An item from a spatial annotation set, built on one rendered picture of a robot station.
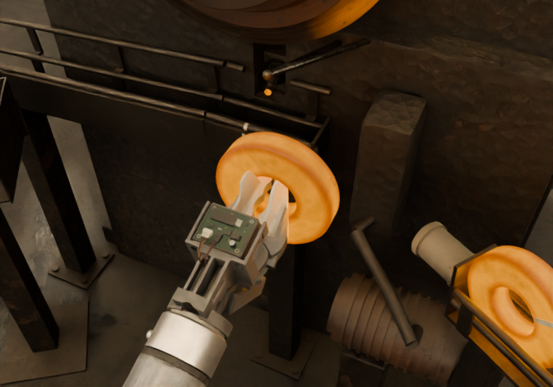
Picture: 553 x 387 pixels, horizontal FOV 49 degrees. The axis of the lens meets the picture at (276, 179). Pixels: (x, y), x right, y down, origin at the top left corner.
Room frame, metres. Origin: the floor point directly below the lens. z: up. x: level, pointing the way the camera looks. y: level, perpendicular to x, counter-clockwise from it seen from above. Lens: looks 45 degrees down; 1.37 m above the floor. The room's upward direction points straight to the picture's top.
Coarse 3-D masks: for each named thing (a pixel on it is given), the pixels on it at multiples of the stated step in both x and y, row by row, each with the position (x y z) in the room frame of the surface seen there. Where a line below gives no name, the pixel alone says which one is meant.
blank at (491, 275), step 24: (480, 264) 0.47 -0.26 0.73; (504, 264) 0.45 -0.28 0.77; (528, 264) 0.43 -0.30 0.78; (480, 288) 0.46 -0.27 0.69; (504, 288) 0.46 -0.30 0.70; (528, 288) 0.41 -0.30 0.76; (552, 288) 0.40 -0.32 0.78; (504, 312) 0.44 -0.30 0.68; (552, 312) 0.38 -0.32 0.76; (528, 336) 0.39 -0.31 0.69; (552, 336) 0.37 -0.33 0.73; (552, 360) 0.36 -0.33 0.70
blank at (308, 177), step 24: (240, 144) 0.53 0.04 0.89; (264, 144) 0.52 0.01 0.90; (288, 144) 0.52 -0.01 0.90; (216, 168) 0.54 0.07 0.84; (240, 168) 0.52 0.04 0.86; (264, 168) 0.51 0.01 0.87; (288, 168) 0.49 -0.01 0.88; (312, 168) 0.49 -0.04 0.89; (312, 192) 0.48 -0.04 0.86; (336, 192) 0.49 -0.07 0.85; (288, 216) 0.49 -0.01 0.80; (312, 216) 0.48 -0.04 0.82; (288, 240) 0.49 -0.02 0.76; (312, 240) 0.48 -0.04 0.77
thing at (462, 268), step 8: (488, 248) 0.51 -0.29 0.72; (472, 256) 0.50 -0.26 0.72; (456, 264) 0.48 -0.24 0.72; (464, 264) 0.48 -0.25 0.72; (456, 272) 0.48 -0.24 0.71; (464, 272) 0.48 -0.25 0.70; (456, 280) 0.47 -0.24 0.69; (464, 280) 0.48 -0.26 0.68; (464, 288) 0.48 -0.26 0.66; (448, 296) 0.47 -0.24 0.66; (448, 304) 0.47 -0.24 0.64; (448, 312) 0.47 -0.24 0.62
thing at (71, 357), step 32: (0, 96) 0.84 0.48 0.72; (0, 128) 0.78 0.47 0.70; (0, 160) 0.72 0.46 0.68; (0, 192) 0.72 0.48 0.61; (0, 224) 0.78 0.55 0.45; (0, 256) 0.75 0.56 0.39; (0, 288) 0.74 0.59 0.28; (32, 288) 0.78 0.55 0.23; (32, 320) 0.75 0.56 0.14; (64, 320) 0.83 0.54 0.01; (32, 352) 0.74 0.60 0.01; (64, 352) 0.74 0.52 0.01; (0, 384) 0.66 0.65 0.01
